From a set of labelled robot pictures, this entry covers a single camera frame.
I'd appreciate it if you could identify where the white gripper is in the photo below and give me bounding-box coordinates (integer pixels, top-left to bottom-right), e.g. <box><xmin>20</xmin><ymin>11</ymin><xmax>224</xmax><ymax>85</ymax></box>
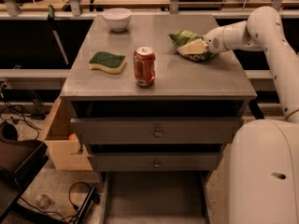
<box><xmin>178</xmin><ymin>26</ymin><xmax>225</xmax><ymax>55</ymax></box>

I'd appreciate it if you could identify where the green jalapeno chip bag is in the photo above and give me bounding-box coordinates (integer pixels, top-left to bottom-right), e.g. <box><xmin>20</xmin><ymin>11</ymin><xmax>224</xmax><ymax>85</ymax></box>
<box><xmin>169</xmin><ymin>30</ymin><xmax>215</xmax><ymax>62</ymax></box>

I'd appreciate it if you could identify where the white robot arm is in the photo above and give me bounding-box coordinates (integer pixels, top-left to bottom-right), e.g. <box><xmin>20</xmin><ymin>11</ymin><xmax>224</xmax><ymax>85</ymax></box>
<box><xmin>178</xmin><ymin>7</ymin><xmax>299</xmax><ymax>224</ymax></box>

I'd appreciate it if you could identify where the grey metal drawer cabinet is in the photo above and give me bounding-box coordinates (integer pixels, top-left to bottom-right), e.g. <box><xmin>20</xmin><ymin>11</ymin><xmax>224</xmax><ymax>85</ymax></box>
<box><xmin>60</xmin><ymin>14</ymin><xmax>258</xmax><ymax>185</ymax></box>

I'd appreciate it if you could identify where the grey top drawer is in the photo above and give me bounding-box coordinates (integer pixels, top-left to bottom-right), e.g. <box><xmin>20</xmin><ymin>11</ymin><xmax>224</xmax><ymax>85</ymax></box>
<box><xmin>71</xmin><ymin>118</ymin><xmax>242</xmax><ymax>145</ymax></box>

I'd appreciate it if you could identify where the grey middle drawer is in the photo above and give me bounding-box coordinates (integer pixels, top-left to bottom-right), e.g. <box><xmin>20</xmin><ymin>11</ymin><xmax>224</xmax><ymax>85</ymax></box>
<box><xmin>88</xmin><ymin>152</ymin><xmax>222</xmax><ymax>172</ymax></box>

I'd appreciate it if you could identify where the grey open bottom drawer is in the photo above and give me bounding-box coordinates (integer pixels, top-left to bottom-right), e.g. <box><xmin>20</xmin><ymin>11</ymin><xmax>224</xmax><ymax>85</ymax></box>
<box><xmin>100</xmin><ymin>171</ymin><xmax>211</xmax><ymax>224</ymax></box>

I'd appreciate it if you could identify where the red soda can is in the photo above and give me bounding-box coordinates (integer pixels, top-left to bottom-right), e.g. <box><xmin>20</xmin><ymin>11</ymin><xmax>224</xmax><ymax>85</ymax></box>
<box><xmin>134</xmin><ymin>45</ymin><xmax>155</xmax><ymax>87</ymax></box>

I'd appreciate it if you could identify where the green yellow sponge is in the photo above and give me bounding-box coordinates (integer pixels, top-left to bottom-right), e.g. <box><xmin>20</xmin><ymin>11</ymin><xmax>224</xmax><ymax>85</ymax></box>
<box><xmin>89</xmin><ymin>51</ymin><xmax>127</xmax><ymax>74</ymax></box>

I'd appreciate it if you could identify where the white ceramic bowl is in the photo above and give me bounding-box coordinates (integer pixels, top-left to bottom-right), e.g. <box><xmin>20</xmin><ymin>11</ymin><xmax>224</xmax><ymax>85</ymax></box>
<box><xmin>103</xmin><ymin>8</ymin><xmax>132</xmax><ymax>32</ymax></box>

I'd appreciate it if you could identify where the orange ball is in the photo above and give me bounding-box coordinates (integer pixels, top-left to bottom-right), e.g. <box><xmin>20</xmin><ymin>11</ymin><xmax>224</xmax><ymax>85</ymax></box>
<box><xmin>68</xmin><ymin>133</ymin><xmax>77</xmax><ymax>141</ymax></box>

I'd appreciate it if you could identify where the wooden box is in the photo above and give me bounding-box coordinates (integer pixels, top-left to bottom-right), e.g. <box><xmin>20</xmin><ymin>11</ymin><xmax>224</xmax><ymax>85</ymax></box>
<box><xmin>43</xmin><ymin>97</ymin><xmax>92</xmax><ymax>171</ymax></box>

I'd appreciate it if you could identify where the black power strip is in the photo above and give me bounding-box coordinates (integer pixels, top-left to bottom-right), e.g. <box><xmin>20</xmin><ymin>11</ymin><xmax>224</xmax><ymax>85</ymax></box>
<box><xmin>74</xmin><ymin>187</ymin><xmax>99</xmax><ymax>224</ymax></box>

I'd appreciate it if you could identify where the black tray cart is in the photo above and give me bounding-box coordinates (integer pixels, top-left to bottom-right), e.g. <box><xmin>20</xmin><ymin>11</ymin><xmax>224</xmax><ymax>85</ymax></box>
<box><xmin>0</xmin><ymin>121</ymin><xmax>48</xmax><ymax>219</ymax></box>

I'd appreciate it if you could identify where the green handled tool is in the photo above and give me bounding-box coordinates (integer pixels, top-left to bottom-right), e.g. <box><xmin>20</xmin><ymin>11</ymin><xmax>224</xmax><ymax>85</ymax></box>
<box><xmin>47</xmin><ymin>5</ymin><xmax>69</xmax><ymax>65</ymax></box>

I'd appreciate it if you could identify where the black cable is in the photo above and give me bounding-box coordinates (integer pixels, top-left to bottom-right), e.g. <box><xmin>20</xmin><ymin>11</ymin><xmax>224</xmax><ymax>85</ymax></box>
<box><xmin>67</xmin><ymin>181</ymin><xmax>101</xmax><ymax>213</ymax></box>

